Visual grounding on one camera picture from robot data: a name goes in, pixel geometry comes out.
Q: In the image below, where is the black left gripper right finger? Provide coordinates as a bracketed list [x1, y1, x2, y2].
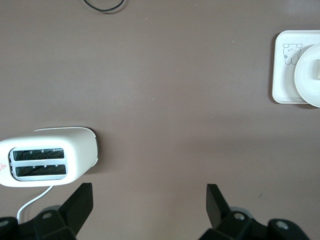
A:
[199, 183, 311, 240]

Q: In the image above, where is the cream round plate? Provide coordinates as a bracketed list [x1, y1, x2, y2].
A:
[293, 42, 320, 109]

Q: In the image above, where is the white toaster power cord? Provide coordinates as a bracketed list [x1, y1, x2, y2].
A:
[16, 185, 55, 223]

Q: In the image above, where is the cream rabbit print tray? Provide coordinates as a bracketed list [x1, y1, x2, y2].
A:
[271, 30, 320, 105]

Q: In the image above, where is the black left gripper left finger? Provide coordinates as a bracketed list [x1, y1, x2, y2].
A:
[0, 182, 94, 240]

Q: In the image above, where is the thin black looped cable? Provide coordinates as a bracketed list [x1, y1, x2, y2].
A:
[83, 0, 125, 13]

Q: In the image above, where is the cream two-slot toaster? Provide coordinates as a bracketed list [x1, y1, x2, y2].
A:
[0, 126, 100, 188]

